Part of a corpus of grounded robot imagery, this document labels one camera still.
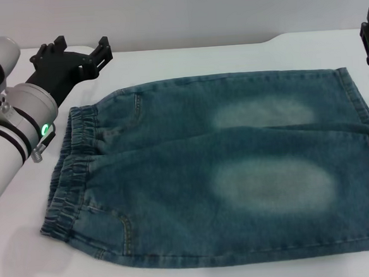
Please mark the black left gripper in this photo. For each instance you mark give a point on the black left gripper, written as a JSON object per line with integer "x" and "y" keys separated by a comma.
{"x": 56, "y": 74}

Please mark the blue denim shorts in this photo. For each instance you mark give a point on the blue denim shorts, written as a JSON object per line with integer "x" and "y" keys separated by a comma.
{"x": 205, "y": 162}

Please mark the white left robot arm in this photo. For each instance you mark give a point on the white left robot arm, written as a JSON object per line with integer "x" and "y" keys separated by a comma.
{"x": 1, "y": 151}

